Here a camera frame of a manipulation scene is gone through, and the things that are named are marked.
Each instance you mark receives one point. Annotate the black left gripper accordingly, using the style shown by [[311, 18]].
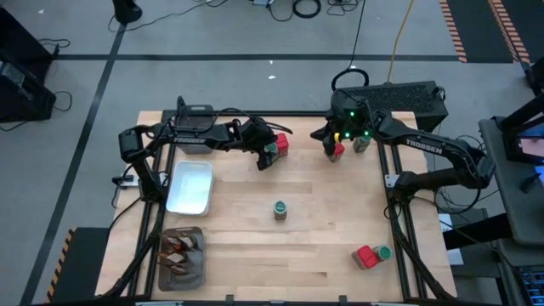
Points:
[[255, 135]]

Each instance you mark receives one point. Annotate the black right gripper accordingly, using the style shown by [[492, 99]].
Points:
[[348, 115]]

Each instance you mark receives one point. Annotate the green-lidded glass spice jar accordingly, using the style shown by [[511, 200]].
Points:
[[280, 207], [361, 145], [271, 148], [384, 253]]

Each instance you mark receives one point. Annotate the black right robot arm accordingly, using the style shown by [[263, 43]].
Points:
[[425, 146]]

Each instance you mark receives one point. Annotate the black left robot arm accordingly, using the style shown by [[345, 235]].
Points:
[[191, 139]]

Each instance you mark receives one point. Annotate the grey translucent plastic bin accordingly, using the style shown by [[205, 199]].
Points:
[[191, 150], [183, 282]]

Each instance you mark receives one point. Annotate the white plastic bin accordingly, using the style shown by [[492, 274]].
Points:
[[189, 187]]

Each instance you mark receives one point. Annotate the black perforated computer case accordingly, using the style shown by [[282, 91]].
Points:
[[404, 100]]

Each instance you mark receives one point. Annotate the small black white controller box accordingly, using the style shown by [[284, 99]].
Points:
[[125, 182]]

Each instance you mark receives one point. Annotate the black mat with striped edge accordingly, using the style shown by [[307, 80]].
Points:
[[81, 263], [480, 30]]

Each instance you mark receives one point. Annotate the grey side cart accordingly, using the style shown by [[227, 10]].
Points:
[[518, 204]]

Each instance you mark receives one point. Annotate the black stand base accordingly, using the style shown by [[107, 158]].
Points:
[[126, 10]]

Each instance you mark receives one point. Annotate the black framed screen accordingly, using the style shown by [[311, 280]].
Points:
[[531, 146]]

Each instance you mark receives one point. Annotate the black keyboard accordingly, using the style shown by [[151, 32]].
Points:
[[531, 285]]

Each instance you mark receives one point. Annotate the black equipment cabinet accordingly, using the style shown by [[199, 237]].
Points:
[[17, 98]]

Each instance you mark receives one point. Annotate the black aluminium table frame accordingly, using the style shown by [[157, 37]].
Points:
[[297, 114]]

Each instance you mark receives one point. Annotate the grey metal bracket plate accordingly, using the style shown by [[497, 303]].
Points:
[[392, 180]]

